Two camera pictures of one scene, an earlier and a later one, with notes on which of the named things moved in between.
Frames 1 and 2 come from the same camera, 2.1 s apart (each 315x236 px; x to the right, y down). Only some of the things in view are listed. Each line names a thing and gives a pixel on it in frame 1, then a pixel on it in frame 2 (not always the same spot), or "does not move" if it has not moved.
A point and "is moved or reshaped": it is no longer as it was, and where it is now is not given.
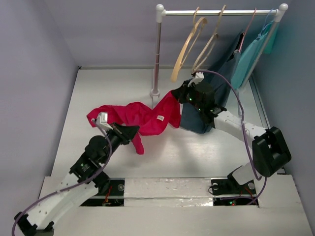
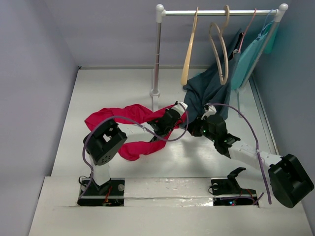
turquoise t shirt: x=245 y=60 does not move
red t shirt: x=149 y=120 is moved or reshaped
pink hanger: x=247 y=29 does not move
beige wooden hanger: x=197 y=20 to x=185 y=69
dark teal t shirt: x=219 y=77 does not move
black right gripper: x=185 y=91 to x=197 y=128
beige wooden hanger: x=215 y=36 to x=221 y=30
